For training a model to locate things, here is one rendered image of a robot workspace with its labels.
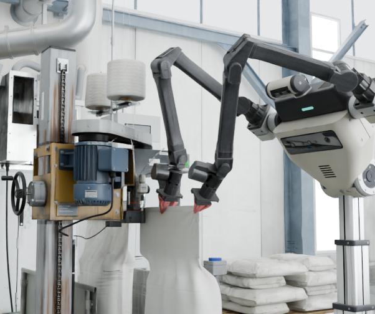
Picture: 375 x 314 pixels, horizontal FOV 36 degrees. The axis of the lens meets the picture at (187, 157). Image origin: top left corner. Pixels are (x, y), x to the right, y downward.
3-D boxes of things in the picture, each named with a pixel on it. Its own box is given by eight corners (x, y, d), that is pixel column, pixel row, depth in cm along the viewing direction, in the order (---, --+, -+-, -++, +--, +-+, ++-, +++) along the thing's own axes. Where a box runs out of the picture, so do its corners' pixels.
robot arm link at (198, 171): (232, 166, 205) (227, 154, 213) (202, 157, 202) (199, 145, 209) (217, 192, 211) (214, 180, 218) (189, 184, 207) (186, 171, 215)
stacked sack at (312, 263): (339, 271, 563) (339, 255, 565) (307, 273, 540) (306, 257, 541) (292, 265, 620) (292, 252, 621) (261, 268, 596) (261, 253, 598)
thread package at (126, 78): (152, 99, 238) (153, 59, 240) (116, 95, 229) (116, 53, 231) (134, 106, 252) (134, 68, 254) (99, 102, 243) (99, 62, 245)
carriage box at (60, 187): (124, 219, 248) (124, 147, 251) (47, 220, 230) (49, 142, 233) (100, 219, 268) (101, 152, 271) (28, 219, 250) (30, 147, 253)
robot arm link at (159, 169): (187, 155, 234) (179, 152, 242) (161, 151, 229) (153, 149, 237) (182, 184, 235) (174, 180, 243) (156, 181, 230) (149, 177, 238)
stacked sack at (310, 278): (355, 284, 559) (354, 269, 561) (303, 289, 523) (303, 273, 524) (321, 280, 596) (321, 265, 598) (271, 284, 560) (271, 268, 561)
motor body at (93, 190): (118, 205, 225) (119, 142, 228) (81, 205, 217) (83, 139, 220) (102, 206, 238) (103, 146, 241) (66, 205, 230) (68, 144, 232)
